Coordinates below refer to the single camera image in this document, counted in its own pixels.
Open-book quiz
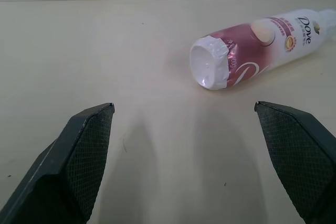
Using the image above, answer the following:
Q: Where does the white pink Dove bottle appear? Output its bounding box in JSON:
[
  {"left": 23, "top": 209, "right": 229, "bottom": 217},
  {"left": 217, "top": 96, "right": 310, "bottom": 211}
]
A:
[{"left": 189, "top": 8, "right": 336, "bottom": 91}]

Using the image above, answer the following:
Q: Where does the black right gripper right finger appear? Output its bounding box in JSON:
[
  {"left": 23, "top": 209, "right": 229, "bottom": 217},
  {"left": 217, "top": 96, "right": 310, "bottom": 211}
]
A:
[{"left": 254, "top": 100, "right": 336, "bottom": 224}]

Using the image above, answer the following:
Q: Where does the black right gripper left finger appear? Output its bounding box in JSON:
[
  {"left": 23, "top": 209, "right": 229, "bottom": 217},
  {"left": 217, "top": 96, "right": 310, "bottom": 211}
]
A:
[{"left": 0, "top": 102, "right": 116, "bottom": 224}]

